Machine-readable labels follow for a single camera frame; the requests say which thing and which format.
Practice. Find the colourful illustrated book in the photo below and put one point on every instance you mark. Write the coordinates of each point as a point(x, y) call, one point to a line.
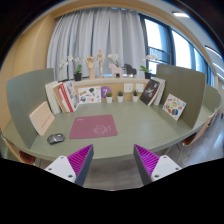
point(174, 106)

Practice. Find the white orchid black pot left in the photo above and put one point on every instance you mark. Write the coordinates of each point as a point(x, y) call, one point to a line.
point(76, 63)

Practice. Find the white illustrated card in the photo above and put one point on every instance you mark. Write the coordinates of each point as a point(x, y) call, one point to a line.
point(89, 95)

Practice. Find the small potted plant right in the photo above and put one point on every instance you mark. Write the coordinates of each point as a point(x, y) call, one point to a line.
point(135, 96)

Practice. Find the purple round number sign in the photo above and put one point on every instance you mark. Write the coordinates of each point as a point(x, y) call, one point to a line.
point(104, 91)

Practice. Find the white horse figurine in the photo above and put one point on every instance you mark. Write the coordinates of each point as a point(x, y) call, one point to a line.
point(116, 70)

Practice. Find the green right partition panel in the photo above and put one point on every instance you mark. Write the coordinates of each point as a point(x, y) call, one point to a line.
point(187, 85)

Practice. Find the green partition panel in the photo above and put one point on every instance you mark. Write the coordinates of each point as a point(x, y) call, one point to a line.
point(187, 85)
point(24, 94)

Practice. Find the white orchid centre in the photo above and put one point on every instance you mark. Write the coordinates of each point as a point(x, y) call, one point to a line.
point(114, 58)

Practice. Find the wooden chair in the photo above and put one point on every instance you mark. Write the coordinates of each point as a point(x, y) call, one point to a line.
point(10, 149)
point(191, 139)

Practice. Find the wooden hand model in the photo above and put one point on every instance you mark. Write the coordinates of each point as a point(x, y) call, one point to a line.
point(90, 63)

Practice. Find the maroon mouse pad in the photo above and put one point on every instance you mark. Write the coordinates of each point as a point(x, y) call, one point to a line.
point(93, 127)

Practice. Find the wooden chair left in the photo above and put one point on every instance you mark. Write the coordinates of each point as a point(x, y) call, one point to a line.
point(10, 149)

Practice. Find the red and white book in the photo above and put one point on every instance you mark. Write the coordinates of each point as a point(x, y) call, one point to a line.
point(70, 95)

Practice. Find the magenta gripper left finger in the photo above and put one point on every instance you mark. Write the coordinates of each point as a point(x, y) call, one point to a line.
point(73, 168)

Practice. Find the black leaning book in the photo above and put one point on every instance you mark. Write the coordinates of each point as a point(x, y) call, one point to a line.
point(149, 92)

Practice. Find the white orchid black pot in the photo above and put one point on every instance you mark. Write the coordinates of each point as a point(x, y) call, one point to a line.
point(76, 63)
point(152, 57)

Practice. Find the grey computer mouse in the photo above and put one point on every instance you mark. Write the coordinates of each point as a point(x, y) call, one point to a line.
point(55, 138)

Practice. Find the white book stack left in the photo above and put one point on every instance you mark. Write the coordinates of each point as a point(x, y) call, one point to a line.
point(55, 108)

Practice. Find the wooden mannequin figure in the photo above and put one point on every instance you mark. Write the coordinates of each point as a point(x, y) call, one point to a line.
point(101, 58)

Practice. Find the small potted plant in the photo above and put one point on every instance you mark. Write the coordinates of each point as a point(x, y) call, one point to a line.
point(109, 97)
point(120, 96)
point(135, 96)

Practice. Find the small potted plant left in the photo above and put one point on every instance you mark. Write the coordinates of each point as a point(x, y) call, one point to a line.
point(109, 97)

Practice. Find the white wall socket pair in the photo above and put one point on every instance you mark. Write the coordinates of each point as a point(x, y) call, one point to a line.
point(130, 87)

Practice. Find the green left partition panel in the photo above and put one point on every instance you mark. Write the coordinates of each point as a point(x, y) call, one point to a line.
point(24, 94)

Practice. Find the small potted plant middle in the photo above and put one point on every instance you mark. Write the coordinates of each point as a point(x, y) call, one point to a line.
point(120, 96)

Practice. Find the grey curtain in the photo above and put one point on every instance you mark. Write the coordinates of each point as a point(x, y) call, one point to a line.
point(86, 32)

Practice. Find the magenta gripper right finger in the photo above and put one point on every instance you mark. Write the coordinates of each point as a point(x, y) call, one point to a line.
point(151, 166)

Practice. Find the black horse figurine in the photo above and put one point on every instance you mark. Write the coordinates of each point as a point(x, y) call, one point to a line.
point(130, 70)

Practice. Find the white book behind black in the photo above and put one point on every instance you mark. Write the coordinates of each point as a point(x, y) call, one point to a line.
point(160, 90)

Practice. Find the white orchid black pot right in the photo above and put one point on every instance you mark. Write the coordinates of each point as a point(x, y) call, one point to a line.
point(152, 57)

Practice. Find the wooden chair right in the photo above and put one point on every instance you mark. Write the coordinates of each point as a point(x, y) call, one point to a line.
point(191, 139)

